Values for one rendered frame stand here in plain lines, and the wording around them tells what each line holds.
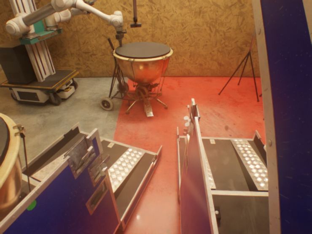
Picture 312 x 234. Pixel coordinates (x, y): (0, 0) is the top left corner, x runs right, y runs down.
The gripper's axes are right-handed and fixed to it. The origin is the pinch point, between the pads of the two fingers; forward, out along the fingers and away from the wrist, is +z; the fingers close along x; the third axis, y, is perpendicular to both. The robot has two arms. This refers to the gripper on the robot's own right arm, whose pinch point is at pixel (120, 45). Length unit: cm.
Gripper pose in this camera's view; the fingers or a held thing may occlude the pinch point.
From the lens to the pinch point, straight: 246.4
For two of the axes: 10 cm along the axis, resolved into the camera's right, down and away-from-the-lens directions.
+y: -9.6, -1.7, 2.4
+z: 0.0, 8.1, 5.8
